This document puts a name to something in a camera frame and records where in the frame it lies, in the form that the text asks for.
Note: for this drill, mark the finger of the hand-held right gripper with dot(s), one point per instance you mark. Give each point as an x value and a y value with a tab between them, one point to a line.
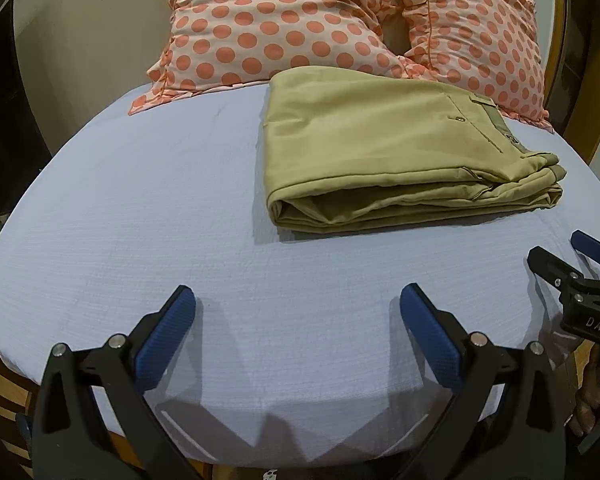
591	248
555	266

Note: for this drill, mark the wooden bed frame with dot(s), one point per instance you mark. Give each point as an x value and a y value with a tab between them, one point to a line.
2	385

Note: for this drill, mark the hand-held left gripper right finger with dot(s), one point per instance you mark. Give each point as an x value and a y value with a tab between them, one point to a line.
431	342

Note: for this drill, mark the orange polka dot pillow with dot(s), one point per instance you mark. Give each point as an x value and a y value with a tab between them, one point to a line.
480	35
275	25

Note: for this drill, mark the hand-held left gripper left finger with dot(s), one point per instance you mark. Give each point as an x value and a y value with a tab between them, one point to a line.
164	342

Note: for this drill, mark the wooden headboard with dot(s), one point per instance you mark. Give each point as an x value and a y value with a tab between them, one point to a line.
562	25

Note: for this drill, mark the person's right hand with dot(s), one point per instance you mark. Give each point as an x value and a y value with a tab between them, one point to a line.
587	396

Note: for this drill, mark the khaki pants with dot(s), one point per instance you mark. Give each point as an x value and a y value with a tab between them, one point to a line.
380	155

